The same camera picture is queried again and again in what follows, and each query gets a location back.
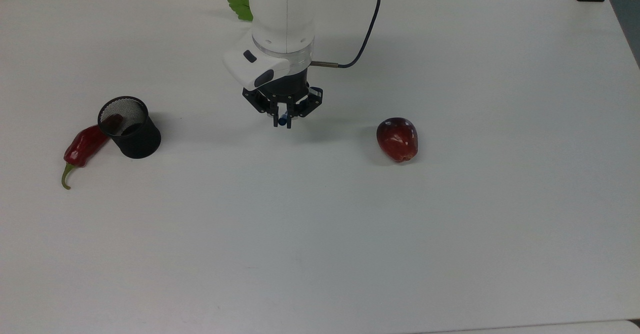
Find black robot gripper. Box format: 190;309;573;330
242;68;324;129

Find black mesh pen cup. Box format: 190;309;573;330
97;96;162;159

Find dark red apple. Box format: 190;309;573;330
376;117;419;163

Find orange toy carrot green leaves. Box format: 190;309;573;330
227;0;254;22

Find red chili pepper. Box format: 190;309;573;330
61;114;124;190

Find dark robot cable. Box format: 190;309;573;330
310;0;382;69

